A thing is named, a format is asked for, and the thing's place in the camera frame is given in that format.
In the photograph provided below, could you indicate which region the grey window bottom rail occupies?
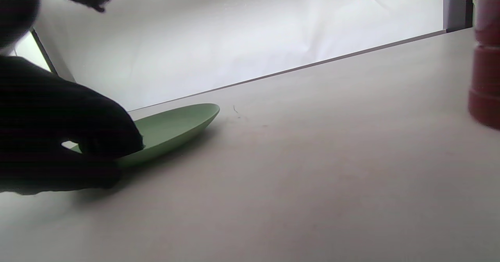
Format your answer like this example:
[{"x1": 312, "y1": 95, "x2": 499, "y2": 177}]
[{"x1": 127, "y1": 29, "x2": 448, "y2": 112}]

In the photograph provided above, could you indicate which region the green plate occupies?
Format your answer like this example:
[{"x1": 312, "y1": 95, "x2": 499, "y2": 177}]
[{"x1": 70, "y1": 103, "x2": 220, "y2": 168}]

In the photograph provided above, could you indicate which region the person's right hand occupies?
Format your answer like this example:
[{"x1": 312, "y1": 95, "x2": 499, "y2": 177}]
[{"x1": 0, "y1": 0, "x2": 245, "y2": 195}]

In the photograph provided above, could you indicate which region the red ketchup bottle yellow cap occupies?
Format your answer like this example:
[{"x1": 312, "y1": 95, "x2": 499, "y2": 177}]
[{"x1": 468, "y1": 0, "x2": 500, "y2": 130}]

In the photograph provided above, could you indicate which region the dark metal window post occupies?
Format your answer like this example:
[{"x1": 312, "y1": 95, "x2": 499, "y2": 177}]
[
  {"x1": 443, "y1": 0, "x2": 475, "y2": 33},
  {"x1": 30, "y1": 28, "x2": 77, "y2": 84}
]

